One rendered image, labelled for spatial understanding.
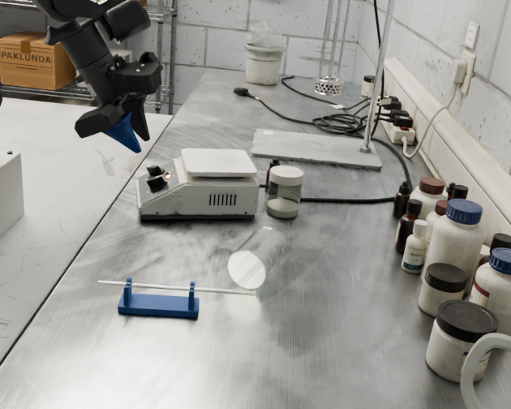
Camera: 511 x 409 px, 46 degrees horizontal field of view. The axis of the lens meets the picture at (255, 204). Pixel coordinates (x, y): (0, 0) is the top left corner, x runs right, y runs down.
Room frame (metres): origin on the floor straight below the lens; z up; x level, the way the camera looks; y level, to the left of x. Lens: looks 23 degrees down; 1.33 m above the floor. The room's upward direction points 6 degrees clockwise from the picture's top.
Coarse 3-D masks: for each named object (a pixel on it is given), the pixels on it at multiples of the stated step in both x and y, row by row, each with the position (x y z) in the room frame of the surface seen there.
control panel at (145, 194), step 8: (168, 168) 0.99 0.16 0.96; (144, 176) 0.99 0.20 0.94; (176, 176) 0.94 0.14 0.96; (144, 184) 0.96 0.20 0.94; (168, 184) 0.92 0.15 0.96; (176, 184) 0.91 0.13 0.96; (144, 192) 0.93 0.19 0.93; (152, 192) 0.91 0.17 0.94; (160, 192) 0.90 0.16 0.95; (144, 200) 0.89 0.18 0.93
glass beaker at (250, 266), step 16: (256, 240) 0.74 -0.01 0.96; (272, 240) 0.75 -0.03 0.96; (240, 256) 0.71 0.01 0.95; (256, 256) 0.70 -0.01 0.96; (272, 256) 0.72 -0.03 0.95; (288, 256) 0.77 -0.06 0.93; (240, 272) 0.71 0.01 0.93; (256, 272) 0.70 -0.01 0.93; (272, 272) 0.72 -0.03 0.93; (256, 288) 0.70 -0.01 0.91
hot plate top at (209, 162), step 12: (192, 156) 0.98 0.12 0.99; (204, 156) 0.99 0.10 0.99; (216, 156) 1.00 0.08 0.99; (228, 156) 1.00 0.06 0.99; (240, 156) 1.01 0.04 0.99; (192, 168) 0.92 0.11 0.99; (204, 168) 0.93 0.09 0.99; (216, 168) 0.94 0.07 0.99; (228, 168) 0.94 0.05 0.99; (240, 168) 0.95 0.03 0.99; (252, 168) 0.95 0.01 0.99
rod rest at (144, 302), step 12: (120, 300) 0.63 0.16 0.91; (132, 300) 0.64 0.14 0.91; (144, 300) 0.64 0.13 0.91; (156, 300) 0.64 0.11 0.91; (168, 300) 0.64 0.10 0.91; (180, 300) 0.65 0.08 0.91; (192, 300) 0.63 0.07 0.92; (120, 312) 0.62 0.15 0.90; (132, 312) 0.62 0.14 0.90; (144, 312) 0.62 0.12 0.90; (156, 312) 0.62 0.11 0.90; (168, 312) 0.62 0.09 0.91; (180, 312) 0.63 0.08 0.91; (192, 312) 0.63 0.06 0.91
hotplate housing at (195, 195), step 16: (176, 160) 1.01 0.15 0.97; (192, 176) 0.93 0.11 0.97; (208, 176) 0.93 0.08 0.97; (176, 192) 0.90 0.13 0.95; (192, 192) 0.90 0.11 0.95; (208, 192) 0.91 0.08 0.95; (224, 192) 0.92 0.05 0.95; (240, 192) 0.92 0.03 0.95; (256, 192) 0.93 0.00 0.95; (144, 208) 0.89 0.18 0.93; (160, 208) 0.89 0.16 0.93; (176, 208) 0.90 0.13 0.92; (192, 208) 0.90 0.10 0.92; (208, 208) 0.91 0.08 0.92; (224, 208) 0.92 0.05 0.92; (240, 208) 0.93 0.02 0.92; (256, 208) 0.94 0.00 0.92
